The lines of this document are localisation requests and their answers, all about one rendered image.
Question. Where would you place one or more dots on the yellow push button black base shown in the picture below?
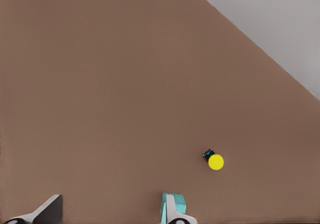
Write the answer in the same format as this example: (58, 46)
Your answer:
(215, 161)

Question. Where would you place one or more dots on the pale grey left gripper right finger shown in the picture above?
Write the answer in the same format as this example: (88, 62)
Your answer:
(172, 210)

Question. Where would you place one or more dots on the teal block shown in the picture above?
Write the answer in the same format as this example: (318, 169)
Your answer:
(180, 203)

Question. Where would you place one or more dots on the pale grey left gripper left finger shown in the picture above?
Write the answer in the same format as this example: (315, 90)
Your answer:
(47, 210)

